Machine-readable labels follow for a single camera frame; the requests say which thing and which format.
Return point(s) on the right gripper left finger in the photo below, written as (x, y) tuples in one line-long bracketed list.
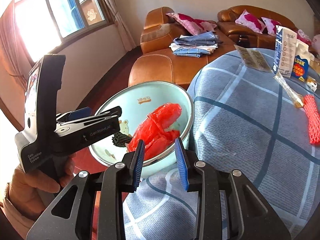
[(122, 177)]

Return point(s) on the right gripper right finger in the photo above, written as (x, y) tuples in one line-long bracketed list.
[(198, 176)]

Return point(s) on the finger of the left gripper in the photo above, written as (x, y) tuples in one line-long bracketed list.
[(79, 113)]

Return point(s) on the black foam net sleeve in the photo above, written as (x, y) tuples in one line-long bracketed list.
[(121, 140)]

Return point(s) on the red plastic bag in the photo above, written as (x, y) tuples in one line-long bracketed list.
[(155, 130)]

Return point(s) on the clear plastic wrapper strip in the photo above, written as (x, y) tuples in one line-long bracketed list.
[(297, 99)]

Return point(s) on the red foam net sleeve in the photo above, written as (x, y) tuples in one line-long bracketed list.
[(311, 110)]

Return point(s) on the person's left hand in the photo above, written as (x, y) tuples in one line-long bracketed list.
[(23, 188)]

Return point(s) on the blue plaid tablecloth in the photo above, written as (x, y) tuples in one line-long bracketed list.
[(243, 120)]

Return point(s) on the orange leather chaise sofa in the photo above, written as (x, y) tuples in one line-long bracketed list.
[(158, 63)]

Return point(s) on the beige curtain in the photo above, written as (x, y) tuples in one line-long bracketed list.
[(122, 27)]

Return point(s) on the folded blue plaid cloths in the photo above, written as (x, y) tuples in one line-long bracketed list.
[(195, 46)]

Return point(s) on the patterned paper sheet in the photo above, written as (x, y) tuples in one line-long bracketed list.
[(253, 59)]

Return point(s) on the pink pillow on chaise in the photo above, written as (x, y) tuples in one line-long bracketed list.
[(193, 26)]

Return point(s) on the small yellow white packet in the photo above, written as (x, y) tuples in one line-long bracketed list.
[(312, 83)]

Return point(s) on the standing blue milk carton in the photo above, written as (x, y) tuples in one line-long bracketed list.
[(301, 61)]

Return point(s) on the tall white grey carton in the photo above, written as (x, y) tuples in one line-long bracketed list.
[(284, 52)]

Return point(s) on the brown leather long sofa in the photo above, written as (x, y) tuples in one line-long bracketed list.
[(241, 34)]

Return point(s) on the pink red pillow left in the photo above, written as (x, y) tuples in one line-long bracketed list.
[(248, 20)]

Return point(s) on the pink red pillow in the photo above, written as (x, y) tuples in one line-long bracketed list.
[(271, 26), (248, 20)]

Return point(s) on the pink red pillow middle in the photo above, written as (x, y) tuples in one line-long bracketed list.
[(271, 26)]

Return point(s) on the window with frame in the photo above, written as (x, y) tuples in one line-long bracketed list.
[(47, 26)]

